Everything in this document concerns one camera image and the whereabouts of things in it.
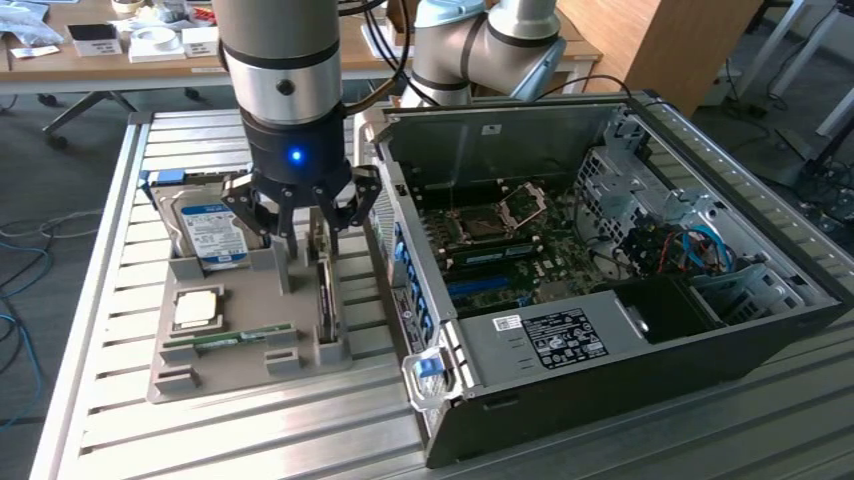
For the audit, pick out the white box with black top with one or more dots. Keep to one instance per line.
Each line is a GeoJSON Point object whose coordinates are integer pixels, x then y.
{"type": "Point", "coordinates": [96, 47]}

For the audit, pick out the grey plastic parts rack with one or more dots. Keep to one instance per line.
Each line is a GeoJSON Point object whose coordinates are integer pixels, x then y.
{"type": "Point", "coordinates": [267, 310]}

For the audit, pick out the clear plastic bag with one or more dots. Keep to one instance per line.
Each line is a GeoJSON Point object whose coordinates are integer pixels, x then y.
{"type": "Point", "coordinates": [27, 27]}

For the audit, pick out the graphics card with black fan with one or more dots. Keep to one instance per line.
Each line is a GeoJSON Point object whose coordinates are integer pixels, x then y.
{"type": "Point", "coordinates": [325, 305]}

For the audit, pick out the white paper stack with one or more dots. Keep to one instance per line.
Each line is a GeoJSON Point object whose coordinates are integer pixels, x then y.
{"type": "Point", "coordinates": [380, 47]}

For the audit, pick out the white flat box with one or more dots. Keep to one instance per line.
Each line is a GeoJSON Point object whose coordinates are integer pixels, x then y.
{"type": "Point", "coordinates": [156, 54]}

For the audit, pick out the silver CPU chip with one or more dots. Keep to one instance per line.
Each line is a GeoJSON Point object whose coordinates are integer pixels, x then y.
{"type": "Point", "coordinates": [196, 307]}

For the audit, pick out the hard disk in blue caddy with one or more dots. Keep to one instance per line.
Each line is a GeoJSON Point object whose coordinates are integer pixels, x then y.
{"type": "Point", "coordinates": [200, 235]}

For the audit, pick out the grey power supply unit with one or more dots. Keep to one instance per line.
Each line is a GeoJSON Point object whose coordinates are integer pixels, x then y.
{"type": "Point", "coordinates": [494, 350]}

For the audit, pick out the green motherboard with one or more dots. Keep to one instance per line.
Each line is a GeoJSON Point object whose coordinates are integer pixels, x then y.
{"type": "Point", "coordinates": [567, 270]}

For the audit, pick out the green RAM stick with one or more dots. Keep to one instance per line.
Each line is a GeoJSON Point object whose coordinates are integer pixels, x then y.
{"type": "Point", "coordinates": [227, 338]}

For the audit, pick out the metal socket cover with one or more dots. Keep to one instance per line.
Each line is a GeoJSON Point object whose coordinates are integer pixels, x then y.
{"type": "Point", "coordinates": [504, 212]}

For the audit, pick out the small white labelled box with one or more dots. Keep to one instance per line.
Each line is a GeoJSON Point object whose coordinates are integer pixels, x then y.
{"type": "Point", "coordinates": [200, 45]}

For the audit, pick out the orange plastic item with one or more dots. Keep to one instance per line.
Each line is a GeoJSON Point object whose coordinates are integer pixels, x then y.
{"type": "Point", "coordinates": [204, 15]}

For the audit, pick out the black open PC case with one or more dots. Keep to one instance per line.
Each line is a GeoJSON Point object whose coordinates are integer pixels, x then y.
{"type": "Point", "coordinates": [600, 400]}

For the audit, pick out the CPU socket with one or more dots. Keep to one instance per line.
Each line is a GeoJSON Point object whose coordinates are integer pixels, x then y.
{"type": "Point", "coordinates": [480, 225]}

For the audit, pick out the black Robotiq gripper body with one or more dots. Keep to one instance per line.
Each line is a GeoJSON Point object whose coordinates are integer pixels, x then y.
{"type": "Point", "coordinates": [296, 150]}

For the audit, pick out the white label card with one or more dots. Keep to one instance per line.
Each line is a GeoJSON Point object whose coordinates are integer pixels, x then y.
{"type": "Point", "coordinates": [33, 52]}

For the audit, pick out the wooden cabinet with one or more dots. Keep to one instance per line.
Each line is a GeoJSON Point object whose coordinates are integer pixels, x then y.
{"type": "Point", "coordinates": [674, 50]}

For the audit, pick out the wooden office desk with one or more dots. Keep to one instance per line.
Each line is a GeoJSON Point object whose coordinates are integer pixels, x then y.
{"type": "Point", "coordinates": [353, 67]}
{"type": "Point", "coordinates": [67, 65]}

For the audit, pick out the white desk frame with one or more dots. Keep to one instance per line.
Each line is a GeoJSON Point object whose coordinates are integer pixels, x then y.
{"type": "Point", "coordinates": [807, 47]}

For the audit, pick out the blue case latch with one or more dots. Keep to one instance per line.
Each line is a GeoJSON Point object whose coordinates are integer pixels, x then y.
{"type": "Point", "coordinates": [427, 367]}

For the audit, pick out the black expansion slot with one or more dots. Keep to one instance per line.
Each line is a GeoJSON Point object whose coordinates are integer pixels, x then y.
{"type": "Point", "coordinates": [494, 300]}

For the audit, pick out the silver perforated disk bay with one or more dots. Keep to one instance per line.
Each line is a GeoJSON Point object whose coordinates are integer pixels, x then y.
{"type": "Point", "coordinates": [603, 200]}

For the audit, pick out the silver angled disk bay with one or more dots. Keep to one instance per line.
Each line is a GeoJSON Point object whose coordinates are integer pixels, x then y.
{"type": "Point", "coordinates": [760, 290]}

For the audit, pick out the brown cardboard box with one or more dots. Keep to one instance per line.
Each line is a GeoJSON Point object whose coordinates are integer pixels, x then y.
{"type": "Point", "coordinates": [399, 15]}

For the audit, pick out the beige tape roll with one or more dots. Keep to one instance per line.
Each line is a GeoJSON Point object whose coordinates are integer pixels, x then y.
{"type": "Point", "coordinates": [124, 6]}

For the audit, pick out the white tape roll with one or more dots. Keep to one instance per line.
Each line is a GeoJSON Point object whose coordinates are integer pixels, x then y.
{"type": "Point", "coordinates": [153, 35]}

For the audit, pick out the blue expansion slot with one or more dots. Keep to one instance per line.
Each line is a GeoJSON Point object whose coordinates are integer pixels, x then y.
{"type": "Point", "coordinates": [476, 287]}

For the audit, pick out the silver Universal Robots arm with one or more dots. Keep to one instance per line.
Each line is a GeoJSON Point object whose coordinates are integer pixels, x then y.
{"type": "Point", "coordinates": [280, 30]}

